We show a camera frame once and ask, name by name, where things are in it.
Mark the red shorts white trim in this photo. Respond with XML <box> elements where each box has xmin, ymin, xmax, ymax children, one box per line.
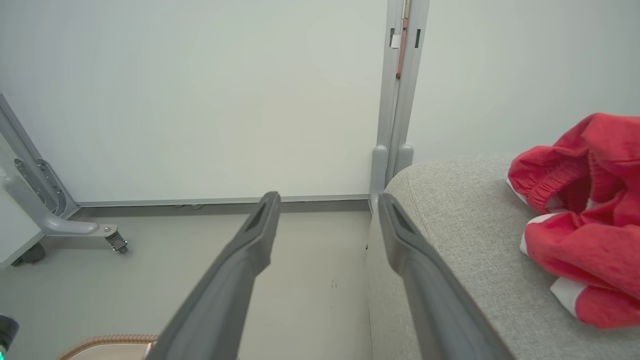
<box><xmin>506</xmin><ymin>112</ymin><xmax>640</xmax><ymax>330</ymax></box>

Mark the white laundry basket tan rim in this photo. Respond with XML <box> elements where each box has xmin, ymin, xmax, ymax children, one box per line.
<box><xmin>59</xmin><ymin>334</ymin><xmax>160</xmax><ymax>360</ymax></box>

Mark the dark robot part green light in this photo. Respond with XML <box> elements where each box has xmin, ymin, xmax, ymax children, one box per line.
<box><xmin>0</xmin><ymin>314</ymin><xmax>20</xmax><ymax>354</ymax></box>

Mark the light grey fabric sofa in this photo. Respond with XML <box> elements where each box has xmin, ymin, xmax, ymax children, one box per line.
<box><xmin>366</xmin><ymin>154</ymin><xmax>640</xmax><ymax>360</ymax></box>

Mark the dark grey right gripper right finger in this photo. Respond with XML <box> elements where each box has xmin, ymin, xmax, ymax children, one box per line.
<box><xmin>377</xmin><ymin>192</ymin><xmax>516</xmax><ymax>360</ymax></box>

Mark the large white partition panel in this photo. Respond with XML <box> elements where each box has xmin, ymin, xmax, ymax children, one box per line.
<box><xmin>0</xmin><ymin>0</ymin><xmax>407</xmax><ymax>215</ymax></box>

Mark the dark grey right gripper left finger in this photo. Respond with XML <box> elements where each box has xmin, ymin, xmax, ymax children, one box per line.
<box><xmin>145</xmin><ymin>191</ymin><xmax>282</xmax><ymax>360</ymax></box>

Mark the grey partition foot with caster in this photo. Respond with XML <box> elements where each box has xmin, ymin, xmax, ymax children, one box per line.
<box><xmin>0</xmin><ymin>159</ymin><xmax>129</xmax><ymax>266</ymax></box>

